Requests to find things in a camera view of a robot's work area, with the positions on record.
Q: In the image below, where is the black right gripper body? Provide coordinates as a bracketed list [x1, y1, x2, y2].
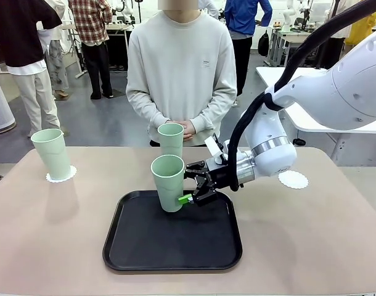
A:
[205, 160, 239, 191]

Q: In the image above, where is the pale green plastic cup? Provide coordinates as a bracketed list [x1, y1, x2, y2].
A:
[157, 123, 185, 157]
[150, 155, 186, 213]
[30, 128, 73, 181]

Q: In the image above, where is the white scalloped paper coaster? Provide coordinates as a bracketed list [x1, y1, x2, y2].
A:
[277, 171, 310, 190]
[45, 165, 78, 184]

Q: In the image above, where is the person's right forearm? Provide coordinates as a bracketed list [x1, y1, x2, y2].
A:
[125, 86, 170, 124]

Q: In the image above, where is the person's left forearm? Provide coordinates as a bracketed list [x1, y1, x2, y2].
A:
[194, 89, 238, 132]

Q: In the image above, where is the person's left hand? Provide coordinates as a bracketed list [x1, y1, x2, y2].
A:
[183, 120, 197, 142]

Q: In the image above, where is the person's right hand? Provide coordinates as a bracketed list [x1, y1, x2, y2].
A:
[168, 119, 191, 130]

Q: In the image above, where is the black plastic tray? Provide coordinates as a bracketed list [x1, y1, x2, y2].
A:
[102, 189, 243, 272]

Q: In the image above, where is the white side table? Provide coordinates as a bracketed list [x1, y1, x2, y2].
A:
[255, 66, 376, 134]

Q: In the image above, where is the person in beige sweatshirt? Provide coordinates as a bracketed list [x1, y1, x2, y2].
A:
[125, 0, 238, 147]

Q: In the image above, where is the black hanging bag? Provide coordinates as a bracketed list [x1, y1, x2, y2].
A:
[257, 29, 271, 57]

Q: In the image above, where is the bystander in blue jacket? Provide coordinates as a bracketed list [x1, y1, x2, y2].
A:
[224, 0, 274, 107]

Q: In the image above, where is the white background desk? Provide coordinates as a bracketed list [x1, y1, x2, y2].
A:
[106, 23, 134, 71]

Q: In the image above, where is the bystander in white shirt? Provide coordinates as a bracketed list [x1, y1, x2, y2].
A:
[317, 0, 361, 69]

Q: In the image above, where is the bystander in plaid shirt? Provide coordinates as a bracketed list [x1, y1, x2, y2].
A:
[67, 0, 114, 100]

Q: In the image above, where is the bystander in patterned trousers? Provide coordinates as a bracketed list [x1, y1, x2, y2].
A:
[36, 0, 70, 99]

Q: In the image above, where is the bystander in yellow coat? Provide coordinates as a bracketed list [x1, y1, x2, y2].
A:
[345, 11, 376, 47]

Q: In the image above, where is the bystander in black top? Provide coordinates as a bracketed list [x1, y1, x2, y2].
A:
[0, 0, 63, 139]

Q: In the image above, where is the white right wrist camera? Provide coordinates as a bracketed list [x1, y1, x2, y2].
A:
[204, 134, 229, 165]

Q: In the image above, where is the black right arm cable sleeve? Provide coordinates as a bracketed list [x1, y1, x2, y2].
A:
[229, 2, 376, 192]

